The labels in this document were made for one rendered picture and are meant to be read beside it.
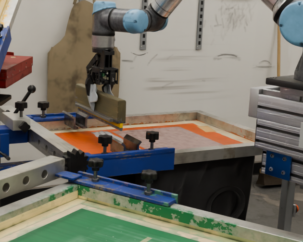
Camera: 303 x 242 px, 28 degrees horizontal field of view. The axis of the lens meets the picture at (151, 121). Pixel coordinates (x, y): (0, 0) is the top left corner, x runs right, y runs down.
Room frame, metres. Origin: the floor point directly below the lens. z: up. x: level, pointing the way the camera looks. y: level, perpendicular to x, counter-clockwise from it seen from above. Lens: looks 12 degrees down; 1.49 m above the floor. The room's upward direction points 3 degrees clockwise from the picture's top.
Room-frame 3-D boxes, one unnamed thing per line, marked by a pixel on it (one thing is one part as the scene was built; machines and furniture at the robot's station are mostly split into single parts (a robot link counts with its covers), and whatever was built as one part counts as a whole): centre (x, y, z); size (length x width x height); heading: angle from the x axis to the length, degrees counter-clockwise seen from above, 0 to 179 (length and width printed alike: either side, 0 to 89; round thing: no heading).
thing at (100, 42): (2.01, 0.17, 1.31); 0.08 x 0.08 x 0.05
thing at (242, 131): (2.13, -0.01, 0.97); 0.79 x 0.58 x 0.04; 119
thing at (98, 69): (2.00, 0.17, 1.23); 0.09 x 0.08 x 0.12; 30
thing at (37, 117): (2.26, 0.34, 0.98); 0.30 x 0.05 x 0.07; 119
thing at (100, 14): (2.01, 0.17, 1.39); 0.09 x 0.08 x 0.11; 56
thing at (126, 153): (1.77, 0.06, 0.98); 0.30 x 0.05 x 0.07; 119
